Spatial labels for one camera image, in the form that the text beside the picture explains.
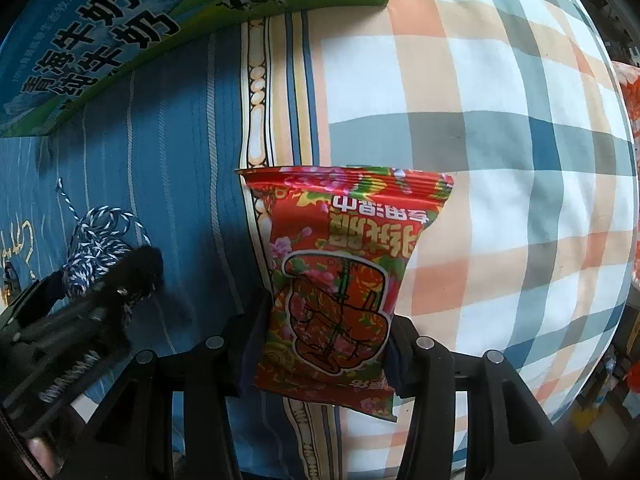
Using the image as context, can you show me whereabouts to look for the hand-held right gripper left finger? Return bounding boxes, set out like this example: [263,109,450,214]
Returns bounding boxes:
[75,287,273,480]

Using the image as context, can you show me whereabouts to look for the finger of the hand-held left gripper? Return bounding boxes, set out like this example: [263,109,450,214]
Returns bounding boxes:
[106,246,165,307]
[0,274,69,324]

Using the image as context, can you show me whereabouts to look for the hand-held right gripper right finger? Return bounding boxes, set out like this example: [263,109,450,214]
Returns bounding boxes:
[382,317,581,480]

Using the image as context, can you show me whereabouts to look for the blue white twine ball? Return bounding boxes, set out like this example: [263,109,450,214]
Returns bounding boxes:
[54,177,151,313]

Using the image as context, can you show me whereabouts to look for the red flowered snack packet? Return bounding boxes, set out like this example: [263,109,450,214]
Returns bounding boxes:
[235,165,455,423]

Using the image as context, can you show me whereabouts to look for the printed cardboard box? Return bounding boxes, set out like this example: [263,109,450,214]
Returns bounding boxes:
[0,0,398,139]

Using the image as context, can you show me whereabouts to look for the person's left hand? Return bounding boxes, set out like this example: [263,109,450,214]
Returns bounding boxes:
[25,437,62,479]

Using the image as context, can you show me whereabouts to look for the blue striped blanket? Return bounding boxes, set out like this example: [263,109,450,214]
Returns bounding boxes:
[0,10,351,480]

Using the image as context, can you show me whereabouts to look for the plaid blanket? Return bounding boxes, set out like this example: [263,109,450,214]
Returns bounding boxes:
[300,0,639,461]

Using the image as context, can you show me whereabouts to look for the orange white towel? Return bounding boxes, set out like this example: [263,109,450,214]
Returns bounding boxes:
[612,60,640,286]

